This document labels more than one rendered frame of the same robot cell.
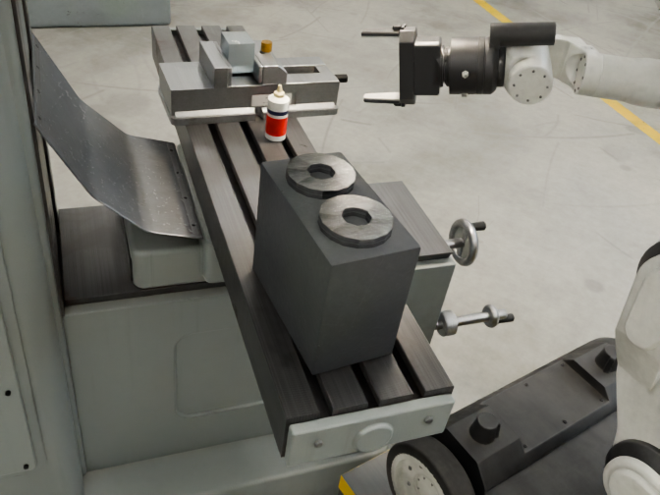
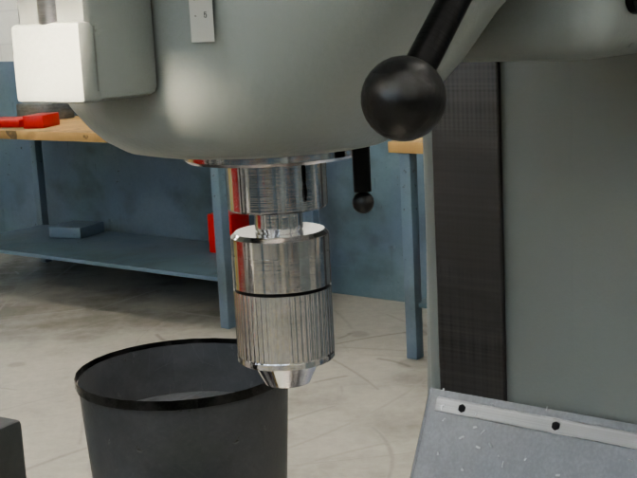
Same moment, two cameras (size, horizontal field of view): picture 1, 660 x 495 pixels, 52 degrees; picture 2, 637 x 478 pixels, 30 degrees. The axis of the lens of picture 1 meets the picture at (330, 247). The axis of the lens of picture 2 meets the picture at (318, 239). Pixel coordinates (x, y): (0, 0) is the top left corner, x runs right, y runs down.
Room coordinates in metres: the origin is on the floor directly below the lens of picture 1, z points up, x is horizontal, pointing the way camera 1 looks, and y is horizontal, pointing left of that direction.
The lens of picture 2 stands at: (1.61, -0.06, 1.37)
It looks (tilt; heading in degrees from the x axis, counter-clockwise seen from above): 11 degrees down; 154
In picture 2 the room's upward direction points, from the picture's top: 3 degrees counter-clockwise
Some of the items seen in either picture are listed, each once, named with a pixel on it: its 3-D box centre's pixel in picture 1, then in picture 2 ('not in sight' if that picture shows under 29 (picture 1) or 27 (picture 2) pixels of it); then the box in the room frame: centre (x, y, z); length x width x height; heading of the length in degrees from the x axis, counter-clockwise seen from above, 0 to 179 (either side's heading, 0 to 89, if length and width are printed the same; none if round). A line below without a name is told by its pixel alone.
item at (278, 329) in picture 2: not in sight; (283, 303); (1.10, 0.17, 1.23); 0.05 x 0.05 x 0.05
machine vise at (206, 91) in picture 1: (249, 78); not in sight; (1.27, 0.22, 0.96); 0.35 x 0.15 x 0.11; 118
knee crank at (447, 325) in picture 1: (475, 318); not in sight; (1.20, -0.37, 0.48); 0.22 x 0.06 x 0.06; 115
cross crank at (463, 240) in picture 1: (450, 244); not in sight; (1.31, -0.28, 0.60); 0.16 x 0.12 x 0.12; 115
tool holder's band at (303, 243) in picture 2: not in sight; (280, 240); (1.10, 0.17, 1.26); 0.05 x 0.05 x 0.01
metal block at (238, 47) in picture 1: (237, 52); not in sight; (1.26, 0.24, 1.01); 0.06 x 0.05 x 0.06; 28
